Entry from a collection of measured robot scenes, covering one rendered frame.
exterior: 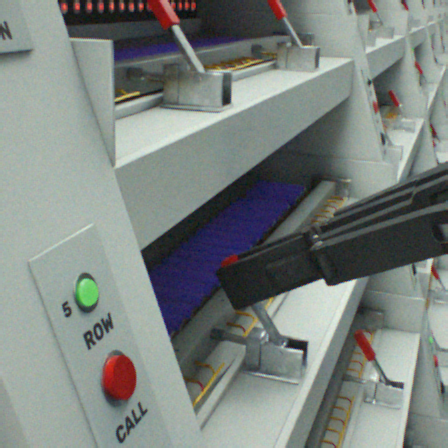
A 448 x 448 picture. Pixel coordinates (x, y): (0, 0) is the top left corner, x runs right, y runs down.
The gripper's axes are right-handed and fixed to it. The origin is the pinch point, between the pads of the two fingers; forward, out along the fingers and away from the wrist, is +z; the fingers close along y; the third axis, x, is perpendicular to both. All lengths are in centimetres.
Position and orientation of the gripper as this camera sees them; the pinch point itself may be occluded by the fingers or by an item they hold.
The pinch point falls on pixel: (275, 267)
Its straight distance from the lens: 43.4
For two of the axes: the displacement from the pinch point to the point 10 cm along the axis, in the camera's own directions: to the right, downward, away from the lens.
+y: 3.4, -3.1, 8.9
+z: -8.3, 3.5, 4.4
